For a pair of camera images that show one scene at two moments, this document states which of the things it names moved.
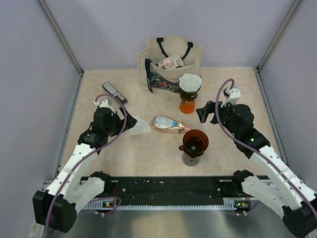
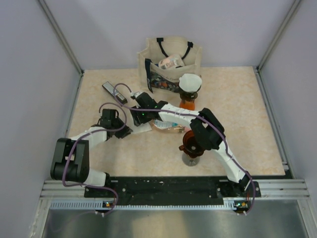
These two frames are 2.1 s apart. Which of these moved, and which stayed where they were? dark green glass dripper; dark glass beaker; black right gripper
Moved: black right gripper
Stayed: dark green glass dripper; dark glass beaker
